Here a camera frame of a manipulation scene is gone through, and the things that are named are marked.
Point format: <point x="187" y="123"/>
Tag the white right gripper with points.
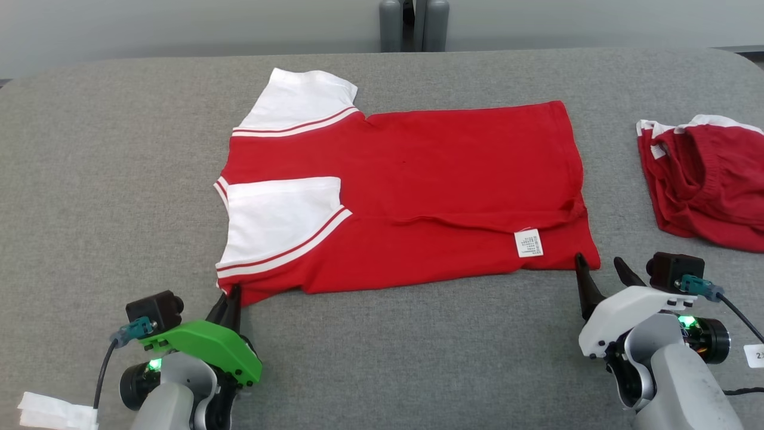
<point x="621" y="313"/>

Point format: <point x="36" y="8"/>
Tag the small white number tag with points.
<point x="755" y="356"/>

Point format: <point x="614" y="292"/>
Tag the red shorts with white stripe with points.
<point x="710" y="185"/>

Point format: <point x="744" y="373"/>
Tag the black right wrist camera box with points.
<point x="671" y="269"/>

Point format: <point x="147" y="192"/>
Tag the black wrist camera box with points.
<point x="671" y="269"/>
<point x="152" y="310"/>

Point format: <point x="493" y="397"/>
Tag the grey partition post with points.
<point x="413" y="24"/>

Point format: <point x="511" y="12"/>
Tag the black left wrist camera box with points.
<point x="152" y="310"/>

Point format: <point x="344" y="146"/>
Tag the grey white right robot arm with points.
<point x="680" y="382"/>

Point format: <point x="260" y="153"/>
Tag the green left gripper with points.
<point x="209" y="346"/>

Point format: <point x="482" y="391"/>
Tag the red shirt with white sleeves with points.
<point x="447" y="179"/>

